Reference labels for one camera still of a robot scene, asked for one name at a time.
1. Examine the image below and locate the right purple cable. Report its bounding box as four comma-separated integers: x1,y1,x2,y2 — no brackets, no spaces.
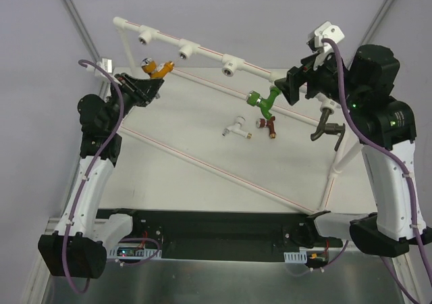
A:
320,38,432,304

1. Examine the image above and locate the left cable duct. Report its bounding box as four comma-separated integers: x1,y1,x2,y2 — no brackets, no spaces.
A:
107,247,162,260

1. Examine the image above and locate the right cable duct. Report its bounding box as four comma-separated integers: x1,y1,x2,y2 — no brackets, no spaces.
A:
283,251,330,264

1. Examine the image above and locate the green faucet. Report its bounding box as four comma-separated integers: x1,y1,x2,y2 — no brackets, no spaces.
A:
246,86,281,120

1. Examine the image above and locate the yellow faucet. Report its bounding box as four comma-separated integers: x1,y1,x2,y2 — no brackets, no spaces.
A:
140,57,175,79

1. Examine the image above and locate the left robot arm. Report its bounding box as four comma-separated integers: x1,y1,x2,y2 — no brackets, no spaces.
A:
38,73,164,279

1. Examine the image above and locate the dark red faucet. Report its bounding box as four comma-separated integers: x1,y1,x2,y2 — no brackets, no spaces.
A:
256,116,277,139

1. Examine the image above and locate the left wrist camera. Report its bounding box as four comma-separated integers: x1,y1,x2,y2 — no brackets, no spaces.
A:
94,57,113,80

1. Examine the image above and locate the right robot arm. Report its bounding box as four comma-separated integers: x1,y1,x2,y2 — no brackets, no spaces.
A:
274,41,431,258

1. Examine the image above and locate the cable duct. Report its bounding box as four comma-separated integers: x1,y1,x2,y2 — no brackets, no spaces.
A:
107,247,162,260
283,251,330,264

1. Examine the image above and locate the white pipe frame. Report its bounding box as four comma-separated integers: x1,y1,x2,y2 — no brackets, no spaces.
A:
113,17,350,211

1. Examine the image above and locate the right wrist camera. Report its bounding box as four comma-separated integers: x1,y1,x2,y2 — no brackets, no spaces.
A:
307,21,345,54

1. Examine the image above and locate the white faucet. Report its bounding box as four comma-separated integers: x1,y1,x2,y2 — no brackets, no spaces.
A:
222,116,252,139

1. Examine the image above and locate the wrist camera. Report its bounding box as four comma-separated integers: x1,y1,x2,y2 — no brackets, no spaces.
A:
307,21,345,54
94,57,113,80

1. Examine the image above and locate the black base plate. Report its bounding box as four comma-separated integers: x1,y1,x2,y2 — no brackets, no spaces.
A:
112,208,343,262

